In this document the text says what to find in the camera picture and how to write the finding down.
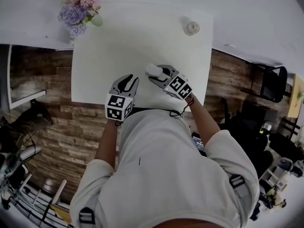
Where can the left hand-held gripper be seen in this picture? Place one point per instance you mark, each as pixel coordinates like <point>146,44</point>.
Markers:
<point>116,106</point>

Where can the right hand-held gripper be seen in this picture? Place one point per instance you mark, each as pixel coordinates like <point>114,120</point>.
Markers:
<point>180,87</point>

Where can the clear tub of cotton swabs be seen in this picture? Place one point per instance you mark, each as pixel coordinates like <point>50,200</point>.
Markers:
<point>152,69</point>

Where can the person's right forearm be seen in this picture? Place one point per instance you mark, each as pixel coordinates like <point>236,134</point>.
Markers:
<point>204,122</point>

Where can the person's left forearm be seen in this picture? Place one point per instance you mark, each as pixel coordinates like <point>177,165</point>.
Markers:
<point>105,146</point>

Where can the white square table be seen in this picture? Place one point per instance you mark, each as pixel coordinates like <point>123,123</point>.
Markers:
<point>118,56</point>

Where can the black phone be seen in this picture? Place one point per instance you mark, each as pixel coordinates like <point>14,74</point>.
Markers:
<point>198,144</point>

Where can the pink purple flowers in vase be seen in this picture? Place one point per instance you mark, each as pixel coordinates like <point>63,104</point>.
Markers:
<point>76,13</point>

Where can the person's white shirt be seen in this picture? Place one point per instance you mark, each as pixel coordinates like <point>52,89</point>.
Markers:
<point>166,174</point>

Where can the black folding chair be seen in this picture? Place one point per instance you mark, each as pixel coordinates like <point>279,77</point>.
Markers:
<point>273,84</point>

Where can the light wooden chair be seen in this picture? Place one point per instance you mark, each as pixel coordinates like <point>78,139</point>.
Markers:
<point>59,191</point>

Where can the yellow wooden table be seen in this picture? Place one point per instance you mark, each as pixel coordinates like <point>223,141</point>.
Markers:
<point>295,96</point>

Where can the small flower sprig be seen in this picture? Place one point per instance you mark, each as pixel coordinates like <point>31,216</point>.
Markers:
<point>298,98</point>

